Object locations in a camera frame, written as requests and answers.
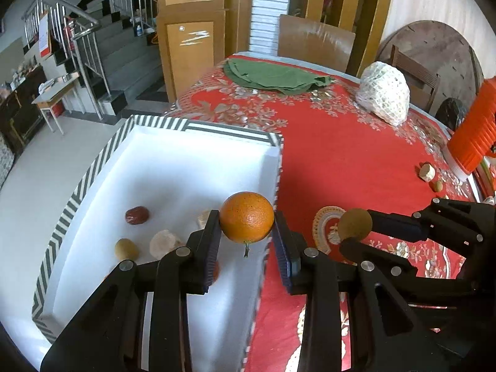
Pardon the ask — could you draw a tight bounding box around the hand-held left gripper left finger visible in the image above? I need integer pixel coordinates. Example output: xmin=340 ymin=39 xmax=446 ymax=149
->
xmin=40 ymin=209 xmax=222 ymax=372

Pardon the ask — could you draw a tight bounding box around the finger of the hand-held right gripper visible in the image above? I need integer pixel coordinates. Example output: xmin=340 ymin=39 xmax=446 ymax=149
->
xmin=339 ymin=237 xmax=481 ymax=308
xmin=366 ymin=197 xmax=487 ymax=258

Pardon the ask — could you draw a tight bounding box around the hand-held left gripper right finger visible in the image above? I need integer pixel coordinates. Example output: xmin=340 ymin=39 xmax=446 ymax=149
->
xmin=271 ymin=211 xmax=440 ymax=372

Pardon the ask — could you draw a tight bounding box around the brown longan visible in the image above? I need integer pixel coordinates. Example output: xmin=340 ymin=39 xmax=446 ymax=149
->
xmin=338 ymin=208 xmax=373 ymax=245

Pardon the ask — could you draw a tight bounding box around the orange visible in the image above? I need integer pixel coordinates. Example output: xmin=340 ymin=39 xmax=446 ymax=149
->
xmin=219 ymin=191 xmax=275 ymax=258

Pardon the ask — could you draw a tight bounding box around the white box with striped sides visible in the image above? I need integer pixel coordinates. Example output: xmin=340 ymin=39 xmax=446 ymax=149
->
xmin=31 ymin=114 xmax=283 ymax=372

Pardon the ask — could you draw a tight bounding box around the red jujube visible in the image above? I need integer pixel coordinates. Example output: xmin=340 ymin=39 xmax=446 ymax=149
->
xmin=125 ymin=206 xmax=150 ymax=226

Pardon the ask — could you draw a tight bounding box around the yellow-green round fruit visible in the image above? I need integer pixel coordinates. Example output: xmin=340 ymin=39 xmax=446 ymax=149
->
xmin=115 ymin=238 xmax=139 ymax=260

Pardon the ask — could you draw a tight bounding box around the red floral tablecloth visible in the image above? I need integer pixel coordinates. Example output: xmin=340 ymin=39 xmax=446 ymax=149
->
xmin=163 ymin=51 xmax=496 ymax=372

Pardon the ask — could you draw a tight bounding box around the red thermos jug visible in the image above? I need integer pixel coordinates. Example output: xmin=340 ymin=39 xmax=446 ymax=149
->
xmin=445 ymin=77 xmax=496 ymax=181

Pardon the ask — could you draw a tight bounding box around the black bag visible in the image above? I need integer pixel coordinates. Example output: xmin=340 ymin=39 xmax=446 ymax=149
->
xmin=436 ymin=98 xmax=467 ymax=131

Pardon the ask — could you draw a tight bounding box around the white foam net pile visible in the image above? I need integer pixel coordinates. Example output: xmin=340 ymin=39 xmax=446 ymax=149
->
xmin=356 ymin=62 xmax=410 ymax=126

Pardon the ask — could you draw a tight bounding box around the dark wooden chair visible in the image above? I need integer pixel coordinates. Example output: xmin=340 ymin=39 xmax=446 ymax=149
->
xmin=389 ymin=46 xmax=440 ymax=113

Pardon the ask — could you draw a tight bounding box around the green cloth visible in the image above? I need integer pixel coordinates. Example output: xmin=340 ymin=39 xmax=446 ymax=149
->
xmin=224 ymin=58 xmax=333 ymax=95

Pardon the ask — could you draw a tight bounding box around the round wooden table top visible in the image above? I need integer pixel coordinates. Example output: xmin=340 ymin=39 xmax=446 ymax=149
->
xmin=378 ymin=20 xmax=485 ymax=125

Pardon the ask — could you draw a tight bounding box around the wooden cabinet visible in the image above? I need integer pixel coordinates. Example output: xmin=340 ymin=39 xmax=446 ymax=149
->
xmin=156 ymin=0 xmax=227 ymax=103

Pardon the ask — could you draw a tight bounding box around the light wooden chair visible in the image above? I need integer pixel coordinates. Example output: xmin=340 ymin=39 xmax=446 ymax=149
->
xmin=278 ymin=15 xmax=356 ymax=73

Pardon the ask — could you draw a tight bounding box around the grey staircase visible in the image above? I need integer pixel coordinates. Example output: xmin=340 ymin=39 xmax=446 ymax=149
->
xmin=50 ymin=0 xmax=167 ymax=117

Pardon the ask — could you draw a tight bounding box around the small white side table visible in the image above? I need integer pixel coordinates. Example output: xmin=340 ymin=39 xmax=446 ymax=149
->
xmin=32 ymin=73 xmax=81 ymax=135

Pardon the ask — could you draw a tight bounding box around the wooden slatted partition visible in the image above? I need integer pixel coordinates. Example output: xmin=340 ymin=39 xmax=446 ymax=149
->
xmin=290 ymin=0 xmax=396 ymax=78

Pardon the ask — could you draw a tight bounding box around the dark wooden sideboard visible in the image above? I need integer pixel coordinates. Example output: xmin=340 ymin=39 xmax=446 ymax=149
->
xmin=0 ymin=66 xmax=47 ymax=156

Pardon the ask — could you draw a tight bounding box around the white folding shutter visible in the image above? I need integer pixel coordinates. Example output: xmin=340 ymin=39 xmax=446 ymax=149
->
xmin=250 ymin=0 xmax=293 ymax=57

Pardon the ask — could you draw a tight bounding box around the stainless stair railing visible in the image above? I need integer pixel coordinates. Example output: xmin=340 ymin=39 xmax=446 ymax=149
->
xmin=23 ymin=0 xmax=157 ymax=121

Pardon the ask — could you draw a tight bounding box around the red white hanging sign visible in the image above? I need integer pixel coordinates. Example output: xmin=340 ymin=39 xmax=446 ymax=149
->
xmin=39 ymin=11 xmax=52 ymax=59

